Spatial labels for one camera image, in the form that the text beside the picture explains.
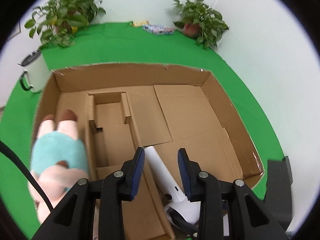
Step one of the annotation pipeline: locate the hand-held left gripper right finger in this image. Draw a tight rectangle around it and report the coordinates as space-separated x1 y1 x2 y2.
177 148 290 240

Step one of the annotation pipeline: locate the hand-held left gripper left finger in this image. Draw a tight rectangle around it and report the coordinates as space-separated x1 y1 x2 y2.
32 147 145 240

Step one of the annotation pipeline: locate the white hair dryer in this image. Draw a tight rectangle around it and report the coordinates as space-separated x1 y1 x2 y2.
144 146 200 233

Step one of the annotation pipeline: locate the small brown cardboard box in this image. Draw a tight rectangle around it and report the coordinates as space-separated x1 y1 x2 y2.
85 92 175 240

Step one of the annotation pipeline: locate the large cardboard tray box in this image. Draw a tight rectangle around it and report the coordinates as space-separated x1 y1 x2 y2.
32 63 265 240

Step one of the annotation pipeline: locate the pig plush toy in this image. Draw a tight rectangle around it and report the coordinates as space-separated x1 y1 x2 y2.
27 109 90 224

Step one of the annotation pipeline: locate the green tablecloth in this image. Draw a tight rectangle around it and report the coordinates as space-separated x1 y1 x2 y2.
0 21 285 240

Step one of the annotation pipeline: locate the blue and white packet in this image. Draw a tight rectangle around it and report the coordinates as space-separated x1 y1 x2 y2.
143 24 175 35

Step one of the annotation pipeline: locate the potted plant in brown pot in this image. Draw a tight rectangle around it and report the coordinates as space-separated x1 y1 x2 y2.
171 0 229 50

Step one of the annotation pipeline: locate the bushy potted plant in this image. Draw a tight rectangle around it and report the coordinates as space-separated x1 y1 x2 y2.
24 0 107 49

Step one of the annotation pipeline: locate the black cable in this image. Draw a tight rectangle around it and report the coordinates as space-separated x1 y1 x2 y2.
0 140 54 212

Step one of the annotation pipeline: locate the white mug with black handle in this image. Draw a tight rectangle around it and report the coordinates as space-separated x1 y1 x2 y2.
18 50 49 93

